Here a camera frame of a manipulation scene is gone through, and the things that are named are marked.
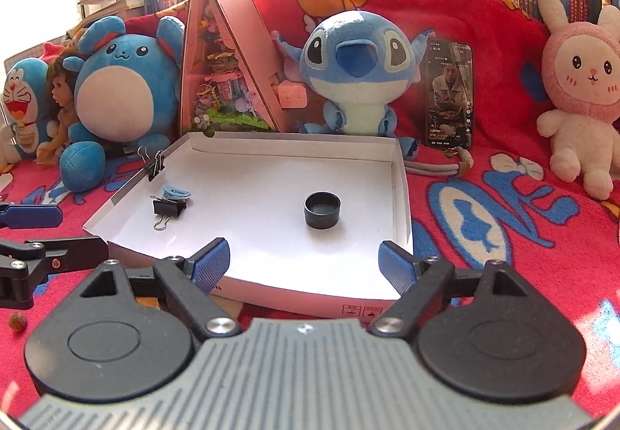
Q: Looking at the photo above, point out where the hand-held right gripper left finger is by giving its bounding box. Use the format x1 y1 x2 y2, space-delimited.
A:
63 238 242 338

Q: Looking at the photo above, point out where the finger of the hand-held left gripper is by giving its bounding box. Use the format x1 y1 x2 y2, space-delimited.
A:
0 204 64 230
0 236 110 288

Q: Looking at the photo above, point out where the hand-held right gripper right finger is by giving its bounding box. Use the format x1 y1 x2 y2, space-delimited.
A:
369 241 543 338

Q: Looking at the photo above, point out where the black binder clip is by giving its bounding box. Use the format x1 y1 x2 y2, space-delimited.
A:
150 195 189 232
137 146 166 182

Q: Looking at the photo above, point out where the light blue clip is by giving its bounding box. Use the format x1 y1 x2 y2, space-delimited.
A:
161 184 193 203

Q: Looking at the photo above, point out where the black round cap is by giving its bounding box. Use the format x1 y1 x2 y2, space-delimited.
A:
304 192 342 231

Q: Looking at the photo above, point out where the white cardboard box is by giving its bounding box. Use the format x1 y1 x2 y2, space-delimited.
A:
83 132 415 320

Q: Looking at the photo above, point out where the blue cat plush toy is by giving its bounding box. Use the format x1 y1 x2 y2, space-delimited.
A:
0 58 54 169

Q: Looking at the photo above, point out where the brown-haired baby doll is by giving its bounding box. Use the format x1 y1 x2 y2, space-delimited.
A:
36 56 85 166

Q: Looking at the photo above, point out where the blue round plush toy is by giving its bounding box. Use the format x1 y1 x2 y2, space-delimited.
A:
59 16 187 193

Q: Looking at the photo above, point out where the black smartphone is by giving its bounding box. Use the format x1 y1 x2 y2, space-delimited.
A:
425 38 474 150

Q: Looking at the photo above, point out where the pink triangular miniature house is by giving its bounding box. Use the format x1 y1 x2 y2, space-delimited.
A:
177 0 308 135

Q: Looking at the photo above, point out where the blue alien plush toy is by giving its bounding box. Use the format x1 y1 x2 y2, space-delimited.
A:
272 9 429 162

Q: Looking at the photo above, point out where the pink bunny plush toy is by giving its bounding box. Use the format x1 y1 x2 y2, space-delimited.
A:
535 0 620 200

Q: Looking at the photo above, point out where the grey lanyard cord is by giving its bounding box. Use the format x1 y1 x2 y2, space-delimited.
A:
404 146 473 178

